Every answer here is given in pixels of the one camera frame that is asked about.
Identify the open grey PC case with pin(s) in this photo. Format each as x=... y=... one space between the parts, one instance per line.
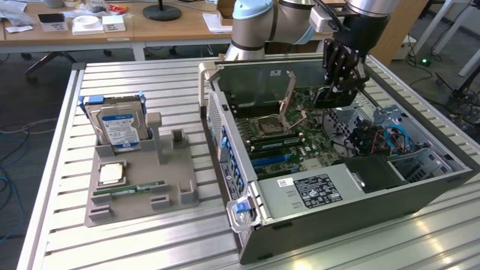
x=337 y=225

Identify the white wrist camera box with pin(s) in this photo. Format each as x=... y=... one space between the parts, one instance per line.
x=318 y=19

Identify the metal socket cover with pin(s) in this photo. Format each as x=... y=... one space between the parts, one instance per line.
x=301 y=121

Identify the grey cup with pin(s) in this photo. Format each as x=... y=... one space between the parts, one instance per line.
x=53 y=3

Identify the CPU socket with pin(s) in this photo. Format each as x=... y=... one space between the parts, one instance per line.
x=270 y=125

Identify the green RAM stick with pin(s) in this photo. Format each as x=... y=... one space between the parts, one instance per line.
x=122 y=191

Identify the white box under tape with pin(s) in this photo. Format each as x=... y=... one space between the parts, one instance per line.
x=88 y=30

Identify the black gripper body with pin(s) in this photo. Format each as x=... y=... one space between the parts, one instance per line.
x=361 y=31

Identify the black and white box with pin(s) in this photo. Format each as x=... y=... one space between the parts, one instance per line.
x=52 y=21

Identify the black Nvidia graphics card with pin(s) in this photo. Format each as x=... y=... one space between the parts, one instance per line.
x=333 y=98

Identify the RAM stick with white label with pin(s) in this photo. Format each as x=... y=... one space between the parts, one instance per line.
x=277 y=143

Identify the green Dell motherboard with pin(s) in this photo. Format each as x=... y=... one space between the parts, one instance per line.
x=318 y=143

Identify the blue expansion slot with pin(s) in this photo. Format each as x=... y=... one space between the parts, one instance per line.
x=269 y=161

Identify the wooden cabinet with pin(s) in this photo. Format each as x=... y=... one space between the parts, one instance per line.
x=404 y=28

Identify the white table frame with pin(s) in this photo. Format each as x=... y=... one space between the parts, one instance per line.
x=434 y=25

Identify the black round lamp base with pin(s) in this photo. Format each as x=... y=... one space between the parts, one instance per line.
x=161 y=14

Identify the white paper stack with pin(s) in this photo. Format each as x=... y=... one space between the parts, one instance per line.
x=214 y=24

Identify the silver CPU chip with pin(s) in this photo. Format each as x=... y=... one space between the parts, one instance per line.
x=110 y=174

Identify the black office chair base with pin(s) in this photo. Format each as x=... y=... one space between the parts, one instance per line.
x=48 y=60

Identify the grey power supply unit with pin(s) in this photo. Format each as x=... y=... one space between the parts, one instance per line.
x=284 y=197

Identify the brown cardboard box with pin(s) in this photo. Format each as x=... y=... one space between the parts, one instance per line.
x=224 y=8

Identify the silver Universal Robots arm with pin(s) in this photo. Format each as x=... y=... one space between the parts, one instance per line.
x=254 y=31

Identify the clear plastic bag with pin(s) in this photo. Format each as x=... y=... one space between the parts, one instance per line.
x=14 y=12

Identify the grey metal disk bay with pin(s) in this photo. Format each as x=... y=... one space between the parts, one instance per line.
x=344 y=119
x=420 y=166

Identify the wooden desk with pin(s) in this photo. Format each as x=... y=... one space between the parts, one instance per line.
x=56 y=39
x=180 y=31

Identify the white card with red print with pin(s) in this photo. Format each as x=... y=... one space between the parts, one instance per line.
x=18 y=29

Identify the white box with red button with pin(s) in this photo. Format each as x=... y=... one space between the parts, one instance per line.
x=408 y=47

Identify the red small item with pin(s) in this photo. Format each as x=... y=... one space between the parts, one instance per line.
x=116 y=9

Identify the grey plastic parts rack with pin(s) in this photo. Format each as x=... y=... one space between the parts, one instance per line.
x=145 y=174

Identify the device with green light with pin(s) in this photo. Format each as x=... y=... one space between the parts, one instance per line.
x=425 y=61

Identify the plain white box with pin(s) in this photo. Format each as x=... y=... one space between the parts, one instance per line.
x=113 y=24

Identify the hard disk in blue caddy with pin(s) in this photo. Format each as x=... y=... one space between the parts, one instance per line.
x=116 y=126

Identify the white tape roll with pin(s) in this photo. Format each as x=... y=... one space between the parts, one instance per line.
x=85 y=21

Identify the blue case latch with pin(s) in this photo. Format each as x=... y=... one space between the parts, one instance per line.
x=240 y=206

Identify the silver chipset heatsink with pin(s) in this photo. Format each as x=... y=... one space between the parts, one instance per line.
x=310 y=165

